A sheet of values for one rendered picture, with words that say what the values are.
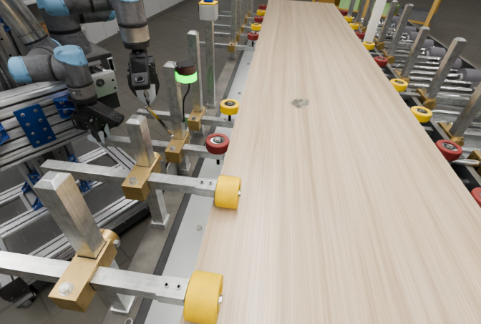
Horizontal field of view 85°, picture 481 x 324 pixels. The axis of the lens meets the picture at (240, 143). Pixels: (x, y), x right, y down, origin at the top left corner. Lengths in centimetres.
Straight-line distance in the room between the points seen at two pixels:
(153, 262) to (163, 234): 9
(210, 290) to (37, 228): 139
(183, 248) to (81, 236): 49
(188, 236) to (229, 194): 39
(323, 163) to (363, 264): 32
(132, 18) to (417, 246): 89
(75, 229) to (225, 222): 32
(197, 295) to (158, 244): 41
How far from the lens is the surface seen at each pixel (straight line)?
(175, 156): 92
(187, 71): 81
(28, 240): 176
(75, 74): 93
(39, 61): 96
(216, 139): 89
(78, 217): 52
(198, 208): 106
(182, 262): 95
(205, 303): 51
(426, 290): 72
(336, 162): 89
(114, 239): 63
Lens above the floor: 145
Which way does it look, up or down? 38 degrees down
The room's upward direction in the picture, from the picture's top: 3 degrees clockwise
